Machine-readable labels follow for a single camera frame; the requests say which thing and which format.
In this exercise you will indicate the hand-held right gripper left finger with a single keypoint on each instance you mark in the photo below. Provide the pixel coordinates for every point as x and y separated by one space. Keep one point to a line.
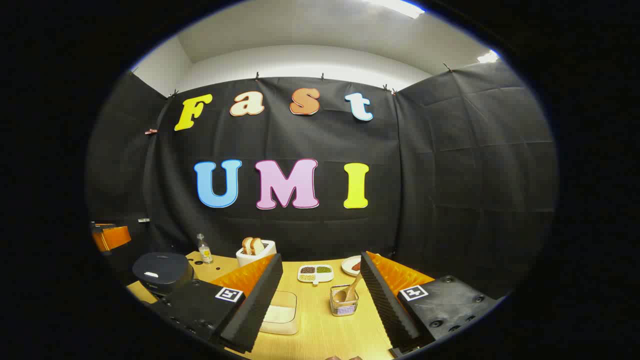
255 310

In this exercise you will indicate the white round plate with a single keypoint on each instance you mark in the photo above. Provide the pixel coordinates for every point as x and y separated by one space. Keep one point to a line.
347 265

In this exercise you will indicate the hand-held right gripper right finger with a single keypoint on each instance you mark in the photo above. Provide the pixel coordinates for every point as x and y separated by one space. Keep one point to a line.
387 305

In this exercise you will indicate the ceiling light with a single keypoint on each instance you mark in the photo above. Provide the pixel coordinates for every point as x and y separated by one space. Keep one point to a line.
400 7
488 56

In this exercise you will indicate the red meat piece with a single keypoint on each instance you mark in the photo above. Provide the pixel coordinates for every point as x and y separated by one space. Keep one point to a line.
356 266

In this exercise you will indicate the black rice cooker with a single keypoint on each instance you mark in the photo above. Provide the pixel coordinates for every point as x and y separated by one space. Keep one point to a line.
160 270

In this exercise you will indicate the white toaster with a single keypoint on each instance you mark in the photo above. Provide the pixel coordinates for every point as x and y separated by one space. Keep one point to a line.
247 261

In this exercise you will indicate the toasted bread slice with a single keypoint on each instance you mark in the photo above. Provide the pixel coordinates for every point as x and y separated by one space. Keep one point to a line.
246 246
258 246

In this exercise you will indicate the white divided dish of beans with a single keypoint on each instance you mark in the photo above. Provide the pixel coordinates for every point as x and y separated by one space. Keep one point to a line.
315 274

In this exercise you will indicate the wooden spoon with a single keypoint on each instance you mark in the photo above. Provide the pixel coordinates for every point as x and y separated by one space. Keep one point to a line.
352 290

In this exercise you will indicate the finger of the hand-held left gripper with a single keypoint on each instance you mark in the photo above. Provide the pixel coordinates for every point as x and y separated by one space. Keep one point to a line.
115 237

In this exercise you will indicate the clear box of rice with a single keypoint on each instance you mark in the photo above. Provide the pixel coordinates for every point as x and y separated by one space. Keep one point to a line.
282 315

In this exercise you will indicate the small clear glass bottle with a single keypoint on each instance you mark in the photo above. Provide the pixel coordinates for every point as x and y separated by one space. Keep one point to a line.
204 252

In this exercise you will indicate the black backdrop cloth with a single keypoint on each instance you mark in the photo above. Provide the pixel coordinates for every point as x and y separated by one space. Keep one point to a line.
450 175

